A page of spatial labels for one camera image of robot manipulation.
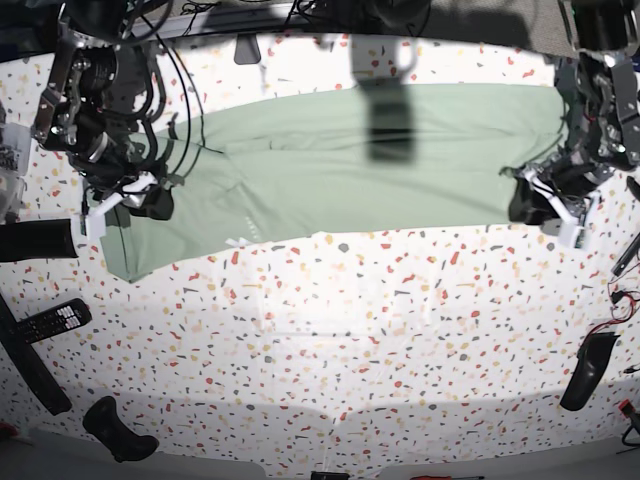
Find long black bar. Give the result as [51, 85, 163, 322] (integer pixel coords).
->
[1, 298, 72, 416]

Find clear plastic parts box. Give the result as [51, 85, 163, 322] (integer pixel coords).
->
[1, 123, 32, 224]

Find black curved shell part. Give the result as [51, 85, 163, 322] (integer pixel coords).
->
[560, 332, 619, 412]

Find green T-shirt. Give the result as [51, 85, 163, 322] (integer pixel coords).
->
[101, 84, 568, 282]

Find black pen tool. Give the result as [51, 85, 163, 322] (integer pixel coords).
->
[611, 234, 640, 277]

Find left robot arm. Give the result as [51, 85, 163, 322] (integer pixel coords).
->
[501, 1, 639, 248]

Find black curved handle piece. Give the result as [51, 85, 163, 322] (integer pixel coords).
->
[82, 396, 159, 463]

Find black remote control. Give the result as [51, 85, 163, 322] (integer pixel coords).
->
[17, 298, 92, 344]

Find red and black wires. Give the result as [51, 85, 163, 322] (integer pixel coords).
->
[584, 279, 640, 346]

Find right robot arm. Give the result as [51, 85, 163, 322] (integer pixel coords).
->
[31, 1, 187, 238]

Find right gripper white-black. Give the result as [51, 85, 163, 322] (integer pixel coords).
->
[74, 171, 175, 240]

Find black cylinder tube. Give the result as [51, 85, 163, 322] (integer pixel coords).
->
[0, 219, 78, 263]

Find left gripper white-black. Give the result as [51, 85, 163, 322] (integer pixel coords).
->
[500, 165, 601, 249]

